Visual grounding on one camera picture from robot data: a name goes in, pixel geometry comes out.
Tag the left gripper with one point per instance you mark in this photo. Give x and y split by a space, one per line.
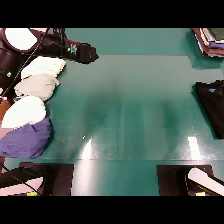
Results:
87 53

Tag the black T-shirt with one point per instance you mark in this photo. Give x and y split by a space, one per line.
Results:
213 106

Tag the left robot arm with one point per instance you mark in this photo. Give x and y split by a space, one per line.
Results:
50 45

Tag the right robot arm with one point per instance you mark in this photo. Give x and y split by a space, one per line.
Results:
203 180

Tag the white garment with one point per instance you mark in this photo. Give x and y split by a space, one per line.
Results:
43 66
207 35
23 111

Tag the cream garment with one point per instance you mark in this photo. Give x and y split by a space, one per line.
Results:
35 86

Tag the purple garment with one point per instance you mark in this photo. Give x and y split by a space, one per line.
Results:
25 141

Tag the brown garment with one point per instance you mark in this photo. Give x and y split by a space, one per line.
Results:
202 46

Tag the blue garment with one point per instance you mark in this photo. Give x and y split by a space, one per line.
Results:
217 45

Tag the dark green garment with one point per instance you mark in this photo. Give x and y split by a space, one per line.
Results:
218 32

